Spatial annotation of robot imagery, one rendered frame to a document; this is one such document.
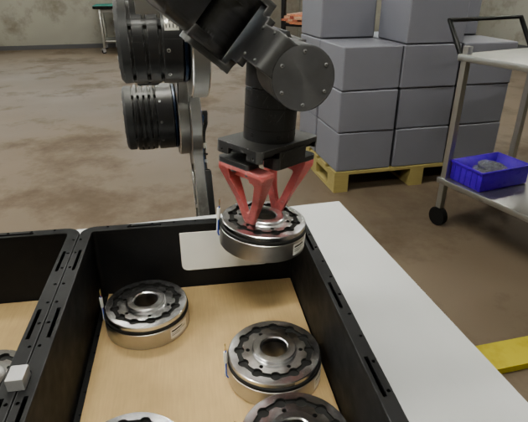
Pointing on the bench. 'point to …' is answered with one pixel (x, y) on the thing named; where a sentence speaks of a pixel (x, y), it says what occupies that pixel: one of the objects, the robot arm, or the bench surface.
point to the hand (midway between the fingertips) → (264, 211)
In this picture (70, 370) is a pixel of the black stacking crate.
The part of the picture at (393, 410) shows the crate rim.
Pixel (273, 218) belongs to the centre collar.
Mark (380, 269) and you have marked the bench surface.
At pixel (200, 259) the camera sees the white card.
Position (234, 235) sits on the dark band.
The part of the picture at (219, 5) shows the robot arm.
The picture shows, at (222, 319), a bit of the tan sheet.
